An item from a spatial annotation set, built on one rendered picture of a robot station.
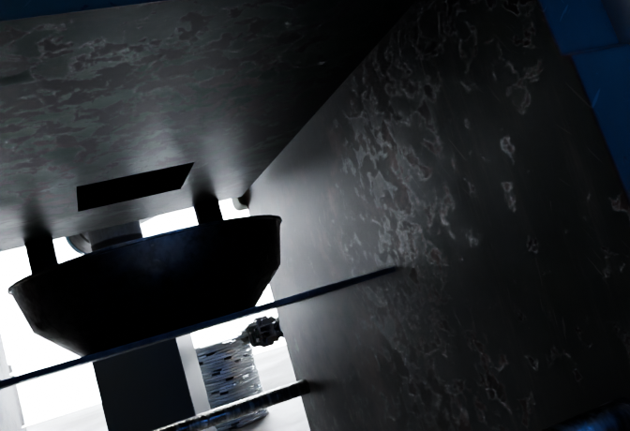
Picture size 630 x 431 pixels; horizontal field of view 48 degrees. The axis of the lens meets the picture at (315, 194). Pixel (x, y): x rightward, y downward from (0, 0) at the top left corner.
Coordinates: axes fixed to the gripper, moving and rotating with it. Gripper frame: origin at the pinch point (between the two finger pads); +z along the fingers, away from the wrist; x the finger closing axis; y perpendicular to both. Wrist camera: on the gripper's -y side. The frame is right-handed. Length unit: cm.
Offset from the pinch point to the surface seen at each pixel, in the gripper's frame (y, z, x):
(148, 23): 122, -127, -25
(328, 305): 76, -98, -3
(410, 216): 93, -124, -10
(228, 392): 4.3, 9.1, 14.6
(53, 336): 110, -86, -9
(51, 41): 127, -124, -25
